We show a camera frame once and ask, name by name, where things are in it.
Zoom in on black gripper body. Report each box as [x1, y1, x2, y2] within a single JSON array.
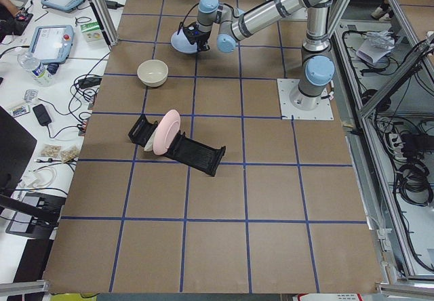
[[182, 24, 210, 47]]

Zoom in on blue plate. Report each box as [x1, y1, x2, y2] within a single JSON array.
[[170, 31, 199, 54]]

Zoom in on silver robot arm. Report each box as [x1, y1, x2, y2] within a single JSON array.
[[176, 0, 332, 63]]

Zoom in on pink plate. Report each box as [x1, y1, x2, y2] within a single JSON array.
[[153, 109, 181, 155]]

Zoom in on cream plate in rack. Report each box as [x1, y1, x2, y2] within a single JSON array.
[[144, 130, 157, 152]]

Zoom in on cream ceramic bowl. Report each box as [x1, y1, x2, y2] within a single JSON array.
[[137, 59, 169, 87]]

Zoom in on green white carton box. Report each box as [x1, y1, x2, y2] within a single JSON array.
[[80, 22, 103, 43]]

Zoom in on black dish rack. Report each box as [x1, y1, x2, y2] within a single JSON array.
[[128, 114, 226, 177]]

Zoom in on near blue teach pendant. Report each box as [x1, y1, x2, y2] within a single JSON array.
[[29, 25, 75, 64]]

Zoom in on clear plastic water bottle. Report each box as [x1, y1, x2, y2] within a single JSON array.
[[17, 52, 53, 87]]

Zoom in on black power adapter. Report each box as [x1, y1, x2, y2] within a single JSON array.
[[33, 104, 52, 126]]

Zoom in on black laptop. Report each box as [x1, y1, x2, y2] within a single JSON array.
[[0, 108, 37, 197]]

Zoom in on aluminium frame post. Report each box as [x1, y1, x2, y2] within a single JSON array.
[[88, 0, 119, 47]]

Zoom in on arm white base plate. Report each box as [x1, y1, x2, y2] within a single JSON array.
[[277, 79, 334, 121]]

